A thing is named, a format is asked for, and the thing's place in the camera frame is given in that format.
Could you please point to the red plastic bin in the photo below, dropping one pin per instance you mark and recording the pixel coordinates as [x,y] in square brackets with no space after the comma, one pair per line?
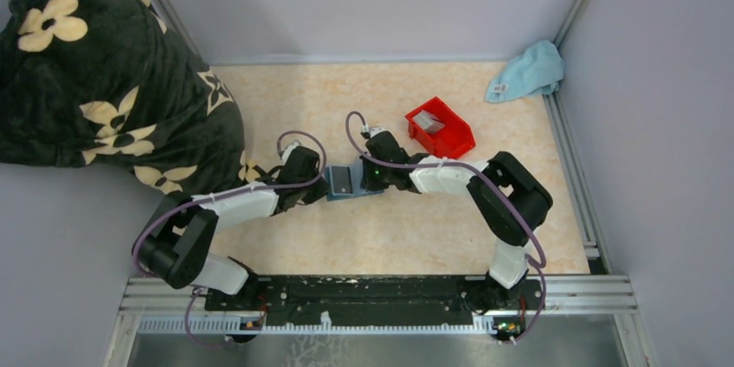
[455,140]

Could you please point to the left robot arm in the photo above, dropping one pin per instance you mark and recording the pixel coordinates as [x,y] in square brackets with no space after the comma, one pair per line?
[175,245]

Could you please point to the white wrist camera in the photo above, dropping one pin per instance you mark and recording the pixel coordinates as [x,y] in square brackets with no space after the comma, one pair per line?
[289,150]
[373,131]

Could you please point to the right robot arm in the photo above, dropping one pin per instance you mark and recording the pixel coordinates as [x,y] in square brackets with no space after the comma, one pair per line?
[510,199]

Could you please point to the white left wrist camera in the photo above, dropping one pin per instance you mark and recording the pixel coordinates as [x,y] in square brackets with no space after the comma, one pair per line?
[289,150]

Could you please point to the light blue cloth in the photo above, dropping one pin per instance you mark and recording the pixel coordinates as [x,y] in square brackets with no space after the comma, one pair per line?
[538,71]

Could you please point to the teal card holder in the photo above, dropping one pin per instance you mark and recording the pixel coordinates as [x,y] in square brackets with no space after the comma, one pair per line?
[345,181]

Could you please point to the silver credit cards stack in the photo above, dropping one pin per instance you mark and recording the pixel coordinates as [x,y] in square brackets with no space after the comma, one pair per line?
[428,122]

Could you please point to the black floral blanket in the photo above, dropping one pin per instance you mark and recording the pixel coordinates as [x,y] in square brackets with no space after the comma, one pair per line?
[86,82]

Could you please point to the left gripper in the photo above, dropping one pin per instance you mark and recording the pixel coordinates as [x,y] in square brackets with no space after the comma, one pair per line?
[321,189]

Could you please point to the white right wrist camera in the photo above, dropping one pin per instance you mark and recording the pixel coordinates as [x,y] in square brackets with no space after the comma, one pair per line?
[373,131]

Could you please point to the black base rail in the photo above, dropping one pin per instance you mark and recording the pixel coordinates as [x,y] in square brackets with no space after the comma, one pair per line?
[417,303]

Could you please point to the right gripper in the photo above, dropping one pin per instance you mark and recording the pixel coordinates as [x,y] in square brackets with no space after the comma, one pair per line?
[368,181]

